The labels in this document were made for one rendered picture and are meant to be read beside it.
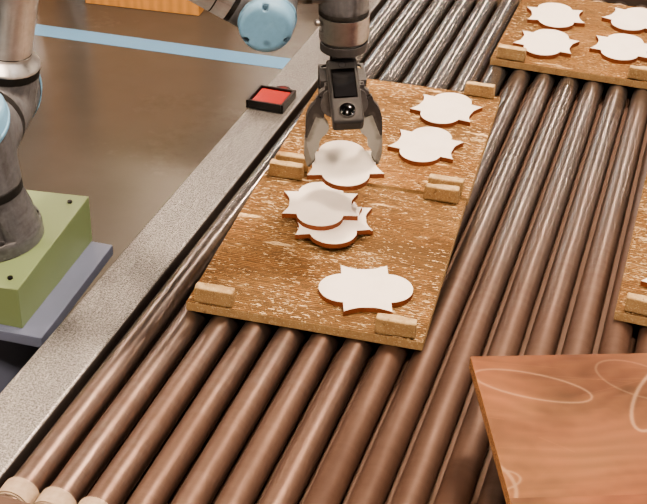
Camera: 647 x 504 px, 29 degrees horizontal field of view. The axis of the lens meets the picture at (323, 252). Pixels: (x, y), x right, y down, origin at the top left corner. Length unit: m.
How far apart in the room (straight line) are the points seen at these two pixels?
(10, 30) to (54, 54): 3.04
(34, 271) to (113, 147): 2.36
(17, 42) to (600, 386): 0.99
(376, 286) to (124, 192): 2.21
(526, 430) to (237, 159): 0.95
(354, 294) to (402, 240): 0.19
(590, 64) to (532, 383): 1.23
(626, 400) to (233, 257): 0.68
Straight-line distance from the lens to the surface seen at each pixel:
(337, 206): 2.00
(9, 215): 1.92
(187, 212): 2.07
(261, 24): 1.69
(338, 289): 1.83
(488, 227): 2.07
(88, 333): 1.81
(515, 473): 1.41
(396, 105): 2.40
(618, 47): 2.73
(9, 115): 1.89
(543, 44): 2.70
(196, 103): 4.53
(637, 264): 1.99
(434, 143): 2.25
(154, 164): 4.13
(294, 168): 2.11
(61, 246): 1.99
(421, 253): 1.95
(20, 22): 1.92
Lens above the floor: 1.98
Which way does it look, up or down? 33 degrees down
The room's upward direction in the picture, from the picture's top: 2 degrees clockwise
